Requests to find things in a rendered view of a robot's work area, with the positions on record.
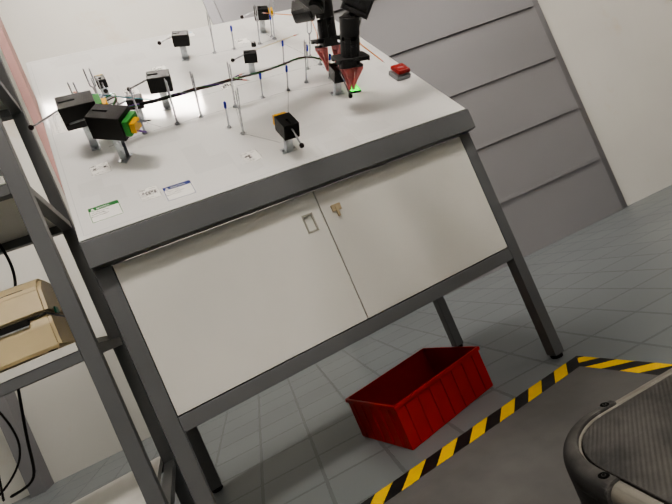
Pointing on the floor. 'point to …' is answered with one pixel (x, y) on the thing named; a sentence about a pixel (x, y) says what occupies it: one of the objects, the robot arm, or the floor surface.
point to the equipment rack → (22, 201)
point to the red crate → (420, 395)
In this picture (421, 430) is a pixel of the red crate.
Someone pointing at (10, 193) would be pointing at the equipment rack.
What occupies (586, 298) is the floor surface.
